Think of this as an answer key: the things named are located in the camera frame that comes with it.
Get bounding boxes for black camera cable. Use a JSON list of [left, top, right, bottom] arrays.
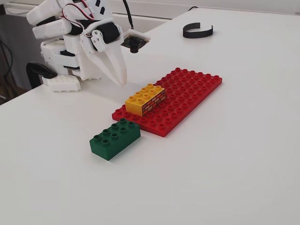
[[122, 0, 135, 30]]

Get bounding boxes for black table clamp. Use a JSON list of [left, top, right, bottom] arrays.
[[26, 61, 58, 90]]

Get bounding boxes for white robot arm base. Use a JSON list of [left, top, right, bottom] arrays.
[[41, 74, 82, 93]]

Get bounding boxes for black curved plastic strap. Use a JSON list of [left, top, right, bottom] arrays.
[[182, 22, 214, 39]]

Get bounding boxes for thin black background cable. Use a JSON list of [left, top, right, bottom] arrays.
[[0, 41, 13, 78]]

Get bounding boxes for yellow lego brick brick-wall print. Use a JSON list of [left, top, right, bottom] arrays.
[[125, 83, 166, 117]]

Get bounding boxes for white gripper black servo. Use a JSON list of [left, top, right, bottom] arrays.
[[80, 18, 128, 88]]

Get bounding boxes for large green lego brick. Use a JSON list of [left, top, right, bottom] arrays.
[[89, 118, 142, 162]]

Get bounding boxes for red white black servo wires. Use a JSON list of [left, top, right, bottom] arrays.
[[60, 1, 96, 37]]

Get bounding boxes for red lego baseplate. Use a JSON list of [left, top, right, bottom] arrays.
[[111, 67, 223, 138]]

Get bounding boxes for wrist camera in white mount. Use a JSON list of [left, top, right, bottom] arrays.
[[120, 29, 151, 54]]

